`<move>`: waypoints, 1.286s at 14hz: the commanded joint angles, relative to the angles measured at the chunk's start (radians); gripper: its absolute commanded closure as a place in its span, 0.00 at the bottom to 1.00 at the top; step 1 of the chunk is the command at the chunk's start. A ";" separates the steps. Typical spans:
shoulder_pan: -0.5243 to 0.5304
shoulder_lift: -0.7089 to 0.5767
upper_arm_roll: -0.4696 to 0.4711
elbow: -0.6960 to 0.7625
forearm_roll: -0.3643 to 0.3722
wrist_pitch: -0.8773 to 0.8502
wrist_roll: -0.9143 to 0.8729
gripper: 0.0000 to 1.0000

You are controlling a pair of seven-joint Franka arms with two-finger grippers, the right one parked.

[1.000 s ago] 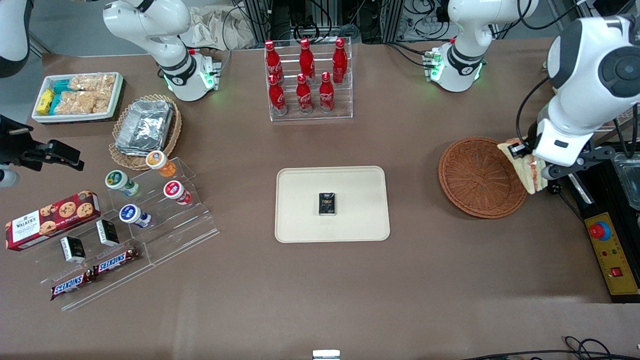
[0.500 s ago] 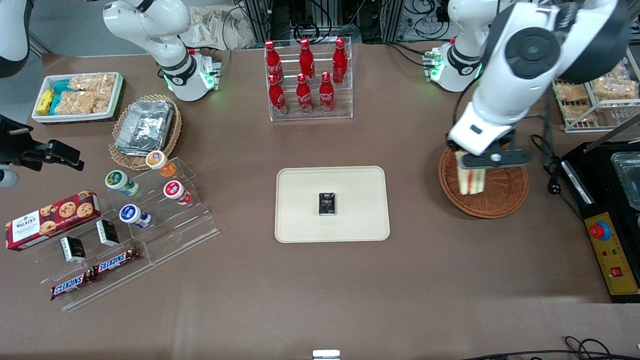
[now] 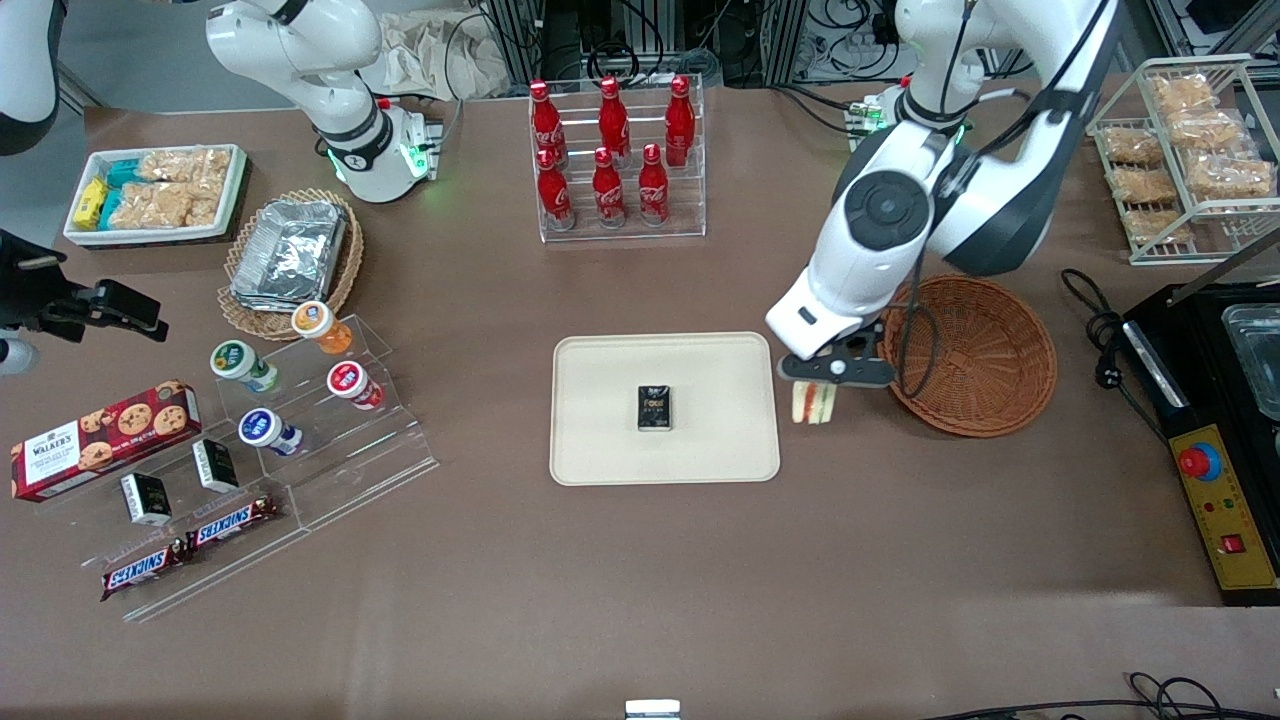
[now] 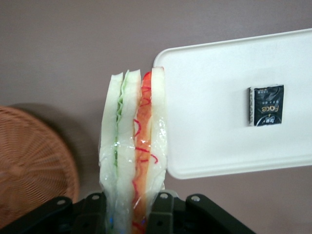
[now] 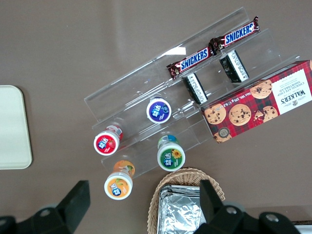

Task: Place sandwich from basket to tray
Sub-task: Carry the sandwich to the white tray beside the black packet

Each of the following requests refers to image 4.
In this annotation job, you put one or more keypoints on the white rectangular plastic tray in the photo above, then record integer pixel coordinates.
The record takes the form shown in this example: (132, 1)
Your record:
(234, 107)

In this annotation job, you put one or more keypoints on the round brown wicker basket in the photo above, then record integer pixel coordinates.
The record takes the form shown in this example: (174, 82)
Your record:
(34, 161)

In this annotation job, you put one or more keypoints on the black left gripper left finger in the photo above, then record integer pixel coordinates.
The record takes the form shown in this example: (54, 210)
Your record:
(58, 214)

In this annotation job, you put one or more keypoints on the plastic-wrapped triangle sandwich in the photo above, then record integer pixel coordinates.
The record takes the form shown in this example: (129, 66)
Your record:
(135, 146)

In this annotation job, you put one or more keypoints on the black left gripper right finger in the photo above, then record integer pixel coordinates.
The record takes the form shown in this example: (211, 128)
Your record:
(195, 215)

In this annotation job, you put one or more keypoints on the small black tissue packet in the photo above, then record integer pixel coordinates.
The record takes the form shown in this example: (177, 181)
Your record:
(266, 105)

